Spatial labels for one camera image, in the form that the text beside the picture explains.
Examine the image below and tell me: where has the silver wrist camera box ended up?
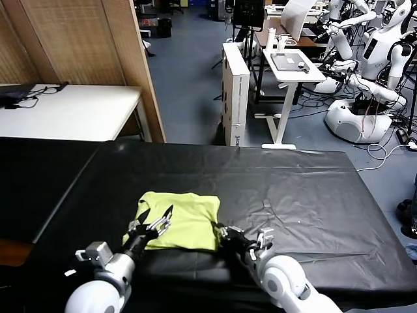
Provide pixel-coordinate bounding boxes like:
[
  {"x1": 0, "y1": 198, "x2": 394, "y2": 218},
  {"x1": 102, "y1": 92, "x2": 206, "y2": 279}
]
[
  {"x1": 249, "y1": 228, "x2": 275, "y2": 258},
  {"x1": 75, "y1": 241, "x2": 115, "y2": 267}
]

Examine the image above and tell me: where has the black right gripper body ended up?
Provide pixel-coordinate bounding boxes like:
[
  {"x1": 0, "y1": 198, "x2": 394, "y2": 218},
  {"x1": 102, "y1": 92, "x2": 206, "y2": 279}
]
[{"x1": 221, "y1": 230, "x2": 258, "y2": 261}]

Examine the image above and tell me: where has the wooden partition screen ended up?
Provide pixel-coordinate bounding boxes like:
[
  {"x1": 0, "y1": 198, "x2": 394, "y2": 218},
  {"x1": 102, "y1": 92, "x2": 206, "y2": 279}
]
[{"x1": 0, "y1": 0, "x2": 167, "y2": 144}]

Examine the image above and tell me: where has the yellow-green printed t-shirt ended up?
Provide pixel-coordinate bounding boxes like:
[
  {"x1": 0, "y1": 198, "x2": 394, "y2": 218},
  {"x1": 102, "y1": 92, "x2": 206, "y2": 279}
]
[{"x1": 122, "y1": 191, "x2": 221, "y2": 252}]

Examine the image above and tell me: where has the black cable with plug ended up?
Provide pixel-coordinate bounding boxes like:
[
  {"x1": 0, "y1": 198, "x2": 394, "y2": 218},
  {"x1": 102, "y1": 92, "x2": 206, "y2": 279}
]
[{"x1": 2, "y1": 81, "x2": 70, "y2": 111}]

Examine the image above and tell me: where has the black monitor on tripod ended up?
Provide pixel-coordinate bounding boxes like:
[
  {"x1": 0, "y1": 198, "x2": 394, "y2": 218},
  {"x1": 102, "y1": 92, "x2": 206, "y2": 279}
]
[{"x1": 211, "y1": 0, "x2": 266, "y2": 97}]

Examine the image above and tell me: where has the small white standing desk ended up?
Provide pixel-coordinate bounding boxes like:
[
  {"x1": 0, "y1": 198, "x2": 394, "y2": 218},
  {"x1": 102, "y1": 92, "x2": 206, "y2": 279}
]
[{"x1": 253, "y1": 48, "x2": 327, "y2": 150}]

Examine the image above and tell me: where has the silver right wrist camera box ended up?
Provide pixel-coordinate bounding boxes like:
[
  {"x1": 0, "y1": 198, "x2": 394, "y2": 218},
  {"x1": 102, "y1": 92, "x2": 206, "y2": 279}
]
[{"x1": 249, "y1": 228, "x2": 275, "y2": 258}]

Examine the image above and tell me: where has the black laptop bag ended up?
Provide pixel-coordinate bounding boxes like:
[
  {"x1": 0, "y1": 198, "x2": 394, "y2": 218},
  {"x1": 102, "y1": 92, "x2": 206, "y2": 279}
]
[{"x1": 0, "y1": 83, "x2": 36, "y2": 102}]

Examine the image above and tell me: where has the black waste bin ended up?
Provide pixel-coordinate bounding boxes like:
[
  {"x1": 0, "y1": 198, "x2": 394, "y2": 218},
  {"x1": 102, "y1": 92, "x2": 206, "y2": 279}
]
[{"x1": 157, "y1": 18, "x2": 173, "y2": 39}]

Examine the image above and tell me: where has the wrinkled black table cover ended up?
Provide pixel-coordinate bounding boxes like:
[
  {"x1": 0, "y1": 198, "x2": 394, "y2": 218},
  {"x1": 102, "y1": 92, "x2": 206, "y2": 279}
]
[{"x1": 24, "y1": 140, "x2": 408, "y2": 313}]

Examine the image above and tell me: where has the black tripod stand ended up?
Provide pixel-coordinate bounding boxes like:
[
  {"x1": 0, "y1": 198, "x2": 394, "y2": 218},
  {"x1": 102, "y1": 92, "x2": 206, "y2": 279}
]
[{"x1": 403, "y1": 48, "x2": 417, "y2": 138}]

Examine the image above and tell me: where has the white curved panel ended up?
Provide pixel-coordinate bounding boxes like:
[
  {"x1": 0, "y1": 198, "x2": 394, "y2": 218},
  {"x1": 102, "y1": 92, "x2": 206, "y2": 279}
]
[{"x1": 280, "y1": 0, "x2": 316, "y2": 42}]

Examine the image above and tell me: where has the white water bottle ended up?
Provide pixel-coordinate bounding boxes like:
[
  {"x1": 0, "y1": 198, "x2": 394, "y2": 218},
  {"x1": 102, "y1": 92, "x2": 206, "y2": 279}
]
[{"x1": 264, "y1": 27, "x2": 276, "y2": 53}]

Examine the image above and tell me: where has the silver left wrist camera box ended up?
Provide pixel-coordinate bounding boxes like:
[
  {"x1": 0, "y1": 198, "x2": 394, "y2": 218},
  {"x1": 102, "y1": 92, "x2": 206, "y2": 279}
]
[{"x1": 75, "y1": 241, "x2": 115, "y2": 267}]

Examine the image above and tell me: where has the white floor cable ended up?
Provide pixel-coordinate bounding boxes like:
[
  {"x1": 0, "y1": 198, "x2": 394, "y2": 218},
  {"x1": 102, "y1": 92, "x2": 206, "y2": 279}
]
[{"x1": 354, "y1": 140, "x2": 417, "y2": 173}]

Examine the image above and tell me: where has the white rectangular table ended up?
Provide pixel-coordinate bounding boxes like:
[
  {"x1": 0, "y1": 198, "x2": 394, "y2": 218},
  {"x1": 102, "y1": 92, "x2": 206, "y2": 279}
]
[{"x1": 0, "y1": 83, "x2": 153, "y2": 143}]

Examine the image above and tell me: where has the white humanoid robot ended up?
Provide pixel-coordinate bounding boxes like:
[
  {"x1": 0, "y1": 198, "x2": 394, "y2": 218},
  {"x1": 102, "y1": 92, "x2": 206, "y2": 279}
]
[
  {"x1": 321, "y1": 0, "x2": 377, "y2": 63},
  {"x1": 345, "y1": 0, "x2": 417, "y2": 110}
]

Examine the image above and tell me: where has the large white robot base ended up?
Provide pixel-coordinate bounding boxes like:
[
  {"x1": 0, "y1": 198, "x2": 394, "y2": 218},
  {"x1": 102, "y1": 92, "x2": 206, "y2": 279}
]
[{"x1": 323, "y1": 98, "x2": 392, "y2": 145}]

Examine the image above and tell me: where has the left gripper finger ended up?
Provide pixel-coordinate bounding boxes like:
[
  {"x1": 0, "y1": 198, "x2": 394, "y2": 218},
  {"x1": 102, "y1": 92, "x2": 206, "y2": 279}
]
[
  {"x1": 148, "y1": 204, "x2": 174, "y2": 239},
  {"x1": 128, "y1": 208, "x2": 151, "y2": 234}
]

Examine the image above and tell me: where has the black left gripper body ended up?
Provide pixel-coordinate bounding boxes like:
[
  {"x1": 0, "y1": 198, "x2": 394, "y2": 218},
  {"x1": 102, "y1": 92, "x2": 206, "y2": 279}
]
[{"x1": 122, "y1": 230, "x2": 152, "y2": 260}]

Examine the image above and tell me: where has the tall white cardboard box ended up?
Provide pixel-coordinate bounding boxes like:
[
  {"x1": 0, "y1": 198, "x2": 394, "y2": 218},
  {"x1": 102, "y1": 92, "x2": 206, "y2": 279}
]
[{"x1": 220, "y1": 42, "x2": 251, "y2": 148}]

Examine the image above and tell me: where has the grey closed laptop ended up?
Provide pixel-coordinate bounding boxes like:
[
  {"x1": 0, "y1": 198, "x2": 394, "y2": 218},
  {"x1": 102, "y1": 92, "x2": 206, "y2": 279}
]
[{"x1": 269, "y1": 53, "x2": 309, "y2": 72}]

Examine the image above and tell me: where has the brown wooden desk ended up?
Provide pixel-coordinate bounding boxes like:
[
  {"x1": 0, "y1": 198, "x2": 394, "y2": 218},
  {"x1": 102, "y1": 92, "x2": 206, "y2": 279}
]
[{"x1": 253, "y1": 16, "x2": 330, "y2": 50}]

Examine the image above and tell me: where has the smooth black table cover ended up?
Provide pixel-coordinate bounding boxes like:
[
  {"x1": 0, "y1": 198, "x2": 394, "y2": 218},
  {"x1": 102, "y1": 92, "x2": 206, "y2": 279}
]
[{"x1": 0, "y1": 136, "x2": 102, "y2": 245}]

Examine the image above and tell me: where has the small white robot base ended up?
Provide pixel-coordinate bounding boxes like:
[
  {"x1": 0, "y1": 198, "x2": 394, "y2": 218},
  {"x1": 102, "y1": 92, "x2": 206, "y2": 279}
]
[{"x1": 311, "y1": 77, "x2": 341, "y2": 95}]

